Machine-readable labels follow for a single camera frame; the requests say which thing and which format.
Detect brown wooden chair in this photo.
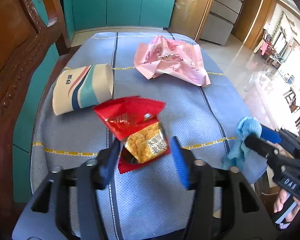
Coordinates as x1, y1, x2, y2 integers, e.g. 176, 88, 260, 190
0, 0, 71, 239

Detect blue checked tablecloth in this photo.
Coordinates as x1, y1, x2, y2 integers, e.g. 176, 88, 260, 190
12, 31, 268, 240

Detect light blue cloth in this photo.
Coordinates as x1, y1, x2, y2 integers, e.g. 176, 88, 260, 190
222, 116, 262, 171

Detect pink printed paper wrapper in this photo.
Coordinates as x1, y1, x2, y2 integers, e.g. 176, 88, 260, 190
134, 36, 211, 87

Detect white plastic laundry basket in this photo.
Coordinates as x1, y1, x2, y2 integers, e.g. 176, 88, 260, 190
244, 71, 286, 129

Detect person's right hand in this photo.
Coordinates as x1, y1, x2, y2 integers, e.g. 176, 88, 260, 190
274, 189, 300, 224

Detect red snack packet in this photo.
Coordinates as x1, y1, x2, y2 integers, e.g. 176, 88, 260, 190
93, 96, 170, 174

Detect striped paper cup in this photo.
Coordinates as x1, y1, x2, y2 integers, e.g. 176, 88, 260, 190
52, 64, 114, 115

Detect grey refrigerator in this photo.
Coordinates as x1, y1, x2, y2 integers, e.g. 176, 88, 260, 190
200, 0, 243, 46

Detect wooden door panel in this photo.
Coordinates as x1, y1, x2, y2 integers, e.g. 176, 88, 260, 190
168, 0, 213, 42

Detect teal kitchen cabinets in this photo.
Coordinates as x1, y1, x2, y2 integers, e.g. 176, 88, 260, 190
13, 0, 175, 203

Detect distant dining chairs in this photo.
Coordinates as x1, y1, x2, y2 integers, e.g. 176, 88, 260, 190
253, 34, 300, 135

